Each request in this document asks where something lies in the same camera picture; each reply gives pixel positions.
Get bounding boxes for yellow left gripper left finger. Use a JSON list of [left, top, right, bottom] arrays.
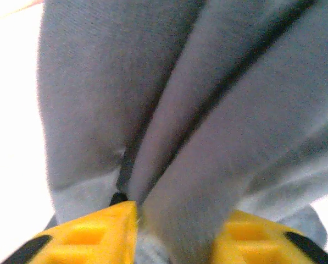
[[4, 200, 139, 264]]

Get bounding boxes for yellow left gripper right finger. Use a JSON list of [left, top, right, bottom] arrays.
[[212, 210, 328, 264]]

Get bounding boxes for grey t-shirt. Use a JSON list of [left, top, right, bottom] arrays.
[[36, 0, 328, 264]]

